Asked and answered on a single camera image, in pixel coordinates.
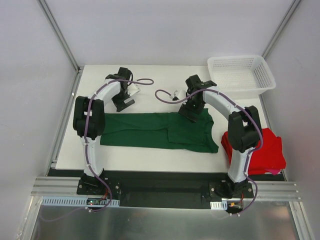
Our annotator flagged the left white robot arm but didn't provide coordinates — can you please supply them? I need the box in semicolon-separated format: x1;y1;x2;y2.
72;67;139;195

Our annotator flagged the left white cable duct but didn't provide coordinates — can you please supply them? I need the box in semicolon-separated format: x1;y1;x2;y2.
42;196;120;208

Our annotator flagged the green t shirt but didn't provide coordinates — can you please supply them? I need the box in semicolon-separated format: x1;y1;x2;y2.
100;108;219;154

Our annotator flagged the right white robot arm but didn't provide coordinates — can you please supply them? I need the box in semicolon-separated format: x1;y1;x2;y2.
178;75;263;199

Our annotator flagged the white cable duct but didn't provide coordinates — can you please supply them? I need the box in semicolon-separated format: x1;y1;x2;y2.
42;196;120;208
210;200;228;211

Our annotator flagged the pink folded t shirt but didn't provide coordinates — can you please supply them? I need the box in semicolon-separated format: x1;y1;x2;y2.
265;169;281;175

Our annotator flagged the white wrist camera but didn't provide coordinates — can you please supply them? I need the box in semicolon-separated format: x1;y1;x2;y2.
127;83;141;97
170;90;187;101

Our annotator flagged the white plastic basket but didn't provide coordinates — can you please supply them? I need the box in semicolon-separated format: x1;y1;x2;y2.
207;55;276;100

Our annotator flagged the right white cable duct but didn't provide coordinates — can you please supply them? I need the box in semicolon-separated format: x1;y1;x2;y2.
210;200;228;211

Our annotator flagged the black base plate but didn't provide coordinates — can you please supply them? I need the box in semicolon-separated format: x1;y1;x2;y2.
76;170;254;210

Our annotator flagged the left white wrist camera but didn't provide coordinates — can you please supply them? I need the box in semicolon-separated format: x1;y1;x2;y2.
127;83;141;97

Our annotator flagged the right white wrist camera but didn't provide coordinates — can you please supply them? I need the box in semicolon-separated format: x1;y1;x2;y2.
170;90;187;101

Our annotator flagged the red folded t shirt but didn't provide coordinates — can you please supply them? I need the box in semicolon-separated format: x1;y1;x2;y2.
221;128;286;180

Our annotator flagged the aluminium frame rail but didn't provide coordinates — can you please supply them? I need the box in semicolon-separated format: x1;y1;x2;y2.
30;176;303;202

